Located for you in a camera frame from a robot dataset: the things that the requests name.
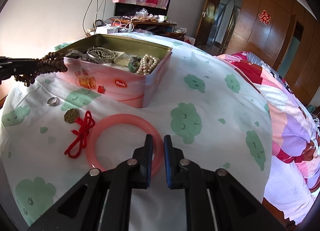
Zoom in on brown wooden bead mala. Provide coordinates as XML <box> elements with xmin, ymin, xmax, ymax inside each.
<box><xmin>14</xmin><ymin>52</ymin><xmax>68</xmax><ymax>87</ymax></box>

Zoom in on red cord coin charm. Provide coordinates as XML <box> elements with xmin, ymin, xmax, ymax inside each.
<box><xmin>64</xmin><ymin>111</ymin><xmax>95</xmax><ymax>159</ymax></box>

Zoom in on pink bangle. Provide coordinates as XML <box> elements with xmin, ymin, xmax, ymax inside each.
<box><xmin>85</xmin><ymin>113</ymin><xmax>164</xmax><ymax>177</ymax></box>

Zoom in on green jade bangle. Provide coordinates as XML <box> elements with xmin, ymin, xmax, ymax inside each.
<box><xmin>128</xmin><ymin>56</ymin><xmax>141</xmax><ymax>73</ymax></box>

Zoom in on white sheet green clouds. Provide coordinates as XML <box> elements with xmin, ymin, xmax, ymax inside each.
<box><xmin>1</xmin><ymin>36</ymin><xmax>272</xmax><ymax>230</ymax></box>

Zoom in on pink red patchwork quilt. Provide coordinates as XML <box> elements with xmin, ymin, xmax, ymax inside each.
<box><xmin>217</xmin><ymin>51</ymin><xmax>320</xmax><ymax>193</ymax></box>

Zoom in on white box on cabinet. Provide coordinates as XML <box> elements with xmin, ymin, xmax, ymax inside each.
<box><xmin>95</xmin><ymin>25</ymin><xmax>119</xmax><ymax>34</ymax></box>

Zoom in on pink tin box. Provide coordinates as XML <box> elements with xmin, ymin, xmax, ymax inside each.
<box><xmin>57</xmin><ymin>34</ymin><xmax>172</xmax><ymax>108</ymax></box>

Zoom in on black television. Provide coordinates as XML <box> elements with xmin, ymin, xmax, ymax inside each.
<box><xmin>113</xmin><ymin>3</ymin><xmax>168</xmax><ymax>16</ymax></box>

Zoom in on wooden tv cabinet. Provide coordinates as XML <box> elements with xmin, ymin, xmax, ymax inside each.
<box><xmin>85</xmin><ymin>15</ymin><xmax>187</xmax><ymax>43</ymax></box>

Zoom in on wooden door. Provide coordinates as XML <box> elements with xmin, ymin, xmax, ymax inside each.
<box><xmin>195</xmin><ymin>0</ymin><xmax>220</xmax><ymax>46</ymax></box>

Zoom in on wooden wardrobe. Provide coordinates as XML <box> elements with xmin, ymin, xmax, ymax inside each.
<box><xmin>226</xmin><ymin>0</ymin><xmax>319</xmax><ymax>106</ymax></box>

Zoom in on red double happiness sticker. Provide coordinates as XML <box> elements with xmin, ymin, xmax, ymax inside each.
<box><xmin>258</xmin><ymin>10</ymin><xmax>271</xmax><ymax>25</ymax></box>

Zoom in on silver ring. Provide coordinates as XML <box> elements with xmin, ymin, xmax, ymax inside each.
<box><xmin>46</xmin><ymin>96</ymin><xmax>61</xmax><ymax>107</ymax></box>

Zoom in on white pearl bracelet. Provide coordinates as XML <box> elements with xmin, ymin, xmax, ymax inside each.
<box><xmin>135</xmin><ymin>54</ymin><xmax>161</xmax><ymax>76</ymax></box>

